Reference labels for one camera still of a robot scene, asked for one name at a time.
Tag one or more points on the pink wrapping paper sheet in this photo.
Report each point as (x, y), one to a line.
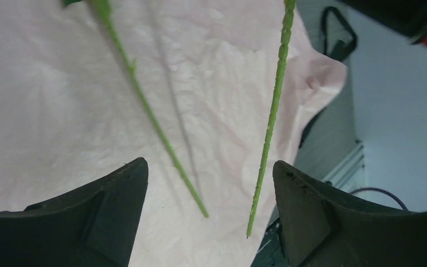
(68, 114)

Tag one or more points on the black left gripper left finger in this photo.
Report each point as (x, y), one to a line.
(93, 225)

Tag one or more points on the aluminium rail frame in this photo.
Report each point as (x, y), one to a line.
(349, 174)

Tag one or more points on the black ribbon gold lettering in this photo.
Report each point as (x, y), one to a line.
(331, 35)

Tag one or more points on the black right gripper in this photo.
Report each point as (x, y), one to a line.
(408, 18)

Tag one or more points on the peach rose bud stem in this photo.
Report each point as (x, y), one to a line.
(101, 11)

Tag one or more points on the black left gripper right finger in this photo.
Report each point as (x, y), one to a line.
(324, 226)

